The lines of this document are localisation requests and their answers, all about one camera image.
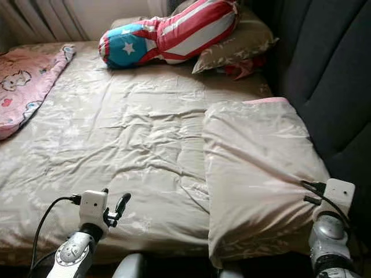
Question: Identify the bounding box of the pink cartoon print blanket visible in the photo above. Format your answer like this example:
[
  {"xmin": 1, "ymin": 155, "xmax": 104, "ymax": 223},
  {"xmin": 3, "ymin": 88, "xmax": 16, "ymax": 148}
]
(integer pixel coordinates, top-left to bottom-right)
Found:
[{"xmin": 0, "ymin": 45, "xmax": 77, "ymax": 141}]

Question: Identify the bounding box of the beige floral bedspread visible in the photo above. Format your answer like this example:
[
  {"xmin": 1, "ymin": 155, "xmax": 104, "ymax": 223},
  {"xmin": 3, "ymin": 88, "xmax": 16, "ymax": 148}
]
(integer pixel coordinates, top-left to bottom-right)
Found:
[{"xmin": 0, "ymin": 42, "xmax": 334, "ymax": 267}]

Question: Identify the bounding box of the silver robot right leg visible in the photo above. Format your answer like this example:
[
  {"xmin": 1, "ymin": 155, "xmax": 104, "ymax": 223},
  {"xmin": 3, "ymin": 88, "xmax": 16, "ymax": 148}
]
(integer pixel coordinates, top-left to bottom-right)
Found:
[{"xmin": 219, "ymin": 264, "xmax": 245, "ymax": 278}]

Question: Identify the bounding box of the beige duvet with pink back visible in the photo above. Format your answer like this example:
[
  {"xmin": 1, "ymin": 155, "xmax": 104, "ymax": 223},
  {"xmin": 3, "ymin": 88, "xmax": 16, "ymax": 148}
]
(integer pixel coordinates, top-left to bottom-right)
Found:
[{"xmin": 203, "ymin": 97, "xmax": 331, "ymax": 268}]

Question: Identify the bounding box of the red cloth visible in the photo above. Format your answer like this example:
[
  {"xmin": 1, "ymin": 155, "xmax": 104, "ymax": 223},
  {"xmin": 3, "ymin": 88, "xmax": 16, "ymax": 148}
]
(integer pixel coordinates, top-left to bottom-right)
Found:
[{"xmin": 223, "ymin": 58, "xmax": 261, "ymax": 79}]

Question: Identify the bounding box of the red white blue star bolster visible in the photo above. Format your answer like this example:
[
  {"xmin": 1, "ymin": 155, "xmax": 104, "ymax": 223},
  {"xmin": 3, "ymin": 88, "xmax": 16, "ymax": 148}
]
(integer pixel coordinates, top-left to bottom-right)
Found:
[{"xmin": 99, "ymin": 0, "xmax": 240, "ymax": 70}]

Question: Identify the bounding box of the white pleated curtain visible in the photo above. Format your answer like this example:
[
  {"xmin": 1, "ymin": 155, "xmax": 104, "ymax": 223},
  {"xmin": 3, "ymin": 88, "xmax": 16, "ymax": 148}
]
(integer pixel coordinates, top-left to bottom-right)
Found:
[
  {"xmin": 0, "ymin": 0, "xmax": 88, "ymax": 50},
  {"xmin": 147, "ymin": 0, "xmax": 169, "ymax": 18}
]

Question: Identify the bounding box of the dark grey padded backrest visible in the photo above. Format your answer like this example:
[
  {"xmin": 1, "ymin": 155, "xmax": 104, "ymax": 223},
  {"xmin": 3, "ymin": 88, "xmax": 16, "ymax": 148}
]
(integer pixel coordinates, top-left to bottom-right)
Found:
[{"xmin": 238, "ymin": 0, "xmax": 371, "ymax": 258}]

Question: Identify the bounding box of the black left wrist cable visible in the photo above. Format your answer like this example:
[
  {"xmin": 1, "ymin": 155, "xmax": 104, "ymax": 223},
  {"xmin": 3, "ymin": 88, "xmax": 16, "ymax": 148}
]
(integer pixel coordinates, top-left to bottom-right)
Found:
[{"xmin": 29, "ymin": 195, "xmax": 82, "ymax": 278}]

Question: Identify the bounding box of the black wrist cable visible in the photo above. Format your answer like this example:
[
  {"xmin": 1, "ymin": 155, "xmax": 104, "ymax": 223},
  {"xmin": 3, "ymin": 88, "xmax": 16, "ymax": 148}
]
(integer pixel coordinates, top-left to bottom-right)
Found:
[
  {"xmin": 303, "ymin": 195, "xmax": 353, "ymax": 232},
  {"xmin": 29, "ymin": 195, "xmax": 82, "ymax": 278},
  {"xmin": 300, "ymin": 180, "xmax": 327, "ymax": 195}
]

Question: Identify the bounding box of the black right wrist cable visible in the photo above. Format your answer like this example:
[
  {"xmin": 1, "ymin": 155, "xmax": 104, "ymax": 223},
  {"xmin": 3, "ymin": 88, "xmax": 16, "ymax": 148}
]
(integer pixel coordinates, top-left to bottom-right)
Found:
[
  {"xmin": 300, "ymin": 180, "xmax": 327, "ymax": 195},
  {"xmin": 303, "ymin": 195, "xmax": 353, "ymax": 232}
]

